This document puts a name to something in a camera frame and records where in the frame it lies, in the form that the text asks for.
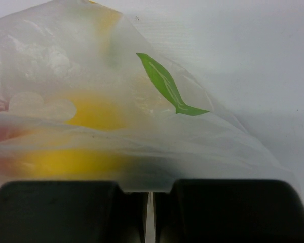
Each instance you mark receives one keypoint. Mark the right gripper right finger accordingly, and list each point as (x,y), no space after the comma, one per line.
(229,210)

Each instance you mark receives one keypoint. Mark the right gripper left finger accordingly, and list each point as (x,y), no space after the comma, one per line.
(70,211)

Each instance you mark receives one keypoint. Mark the translucent plastic bag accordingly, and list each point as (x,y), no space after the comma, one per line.
(175,131)

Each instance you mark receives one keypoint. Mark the red fake apple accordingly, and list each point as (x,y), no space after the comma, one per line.
(8,165)

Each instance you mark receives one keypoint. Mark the yellow fake lemon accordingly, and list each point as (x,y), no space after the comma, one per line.
(83,62)

